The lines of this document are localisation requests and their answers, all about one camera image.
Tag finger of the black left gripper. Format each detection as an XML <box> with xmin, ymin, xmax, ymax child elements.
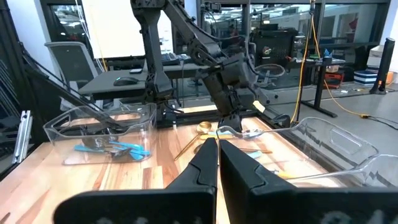
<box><xmin>230</xmin><ymin>114</ymin><xmax>243</xmax><ymax>133</ymax></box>
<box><xmin>219</xmin><ymin>114</ymin><xmax>231</xmax><ymax>133</ymax></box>

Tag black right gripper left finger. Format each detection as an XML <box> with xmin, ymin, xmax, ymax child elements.
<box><xmin>52</xmin><ymin>138</ymin><xmax>218</xmax><ymax>224</ymax></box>

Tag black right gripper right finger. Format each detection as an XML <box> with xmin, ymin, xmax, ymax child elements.
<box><xmin>219</xmin><ymin>139</ymin><xmax>398</xmax><ymax>224</ymax></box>

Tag spoons group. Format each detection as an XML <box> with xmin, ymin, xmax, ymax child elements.
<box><xmin>275</xmin><ymin>171</ymin><xmax>298</xmax><ymax>180</ymax></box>
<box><xmin>200</xmin><ymin>133</ymin><xmax>237</xmax><ymax>140</ymax></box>

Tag yellow tape label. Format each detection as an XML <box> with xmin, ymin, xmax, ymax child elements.
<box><xmin>252</xmin><ymin>100</ymin><xmax>266</xmax><ymax>113</ymax></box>

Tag white office chair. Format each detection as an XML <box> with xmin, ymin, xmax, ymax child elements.
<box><xmin>254</xmin><ymin>63</ymin><xmax>286</xmax><ymax>90</ymax></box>

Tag black backlit keyboard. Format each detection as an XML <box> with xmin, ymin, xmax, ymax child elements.
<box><xmin>160</xmin><ymin>52</ymin><xmax>191</xmax><ymax>67</ymax></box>

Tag black equipment cabinet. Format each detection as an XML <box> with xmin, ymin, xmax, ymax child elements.
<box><xmin>252</xmin><ymin>27</ymin><xmax>300</xmax><ymax>68</ymax></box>

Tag black standing desk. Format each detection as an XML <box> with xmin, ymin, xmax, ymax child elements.
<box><xmin>300</xmin><ymin>57</ymin><xmax>358</xmax><ymax>119</ymax></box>

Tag red storage crate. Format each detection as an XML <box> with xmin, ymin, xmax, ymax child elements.
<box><xmin>323</xmin><ymin>72</ymin><xmax>346</xmax><ymax>90</ymax></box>

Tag black computer mouse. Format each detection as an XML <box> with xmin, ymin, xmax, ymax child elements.
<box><xmin>113</xmin><ymin>76</ymin><xmax>140</xmax><ymax>87</ymax></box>

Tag white board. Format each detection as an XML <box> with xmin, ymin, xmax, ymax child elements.
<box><xmin>81</xmin><ymin>0</ymin><xmax>174</xmax><ymax>59</ymax></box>

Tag striped storage box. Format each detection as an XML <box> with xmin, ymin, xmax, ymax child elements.
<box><xmin>353</xmin><ymin>69</ymin><xmax>379</xmax><ymax>86</ymax></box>

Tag white cardboard box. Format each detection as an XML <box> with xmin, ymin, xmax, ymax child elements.
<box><xmin>366</xmin><ymin>45</ymin><xmax>386</xmax><ymax>68</ymax></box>

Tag grey office chair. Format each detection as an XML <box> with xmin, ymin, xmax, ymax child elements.
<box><xmin>44</xmin><ymin>41</ymin><xmax>101</xmax><ymax>94</ymax></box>

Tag yellow extension cable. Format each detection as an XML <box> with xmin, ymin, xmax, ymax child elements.
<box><xmin>289</xmin><ymin>0</ymin><xmax>371</xmax><ymax>124</ymax></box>

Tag silver aluminium bracket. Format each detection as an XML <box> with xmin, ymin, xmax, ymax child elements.
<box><xmin>11</xmin><ymin>110</ymin><xmax>34</xmax><ymax>165</ymax></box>

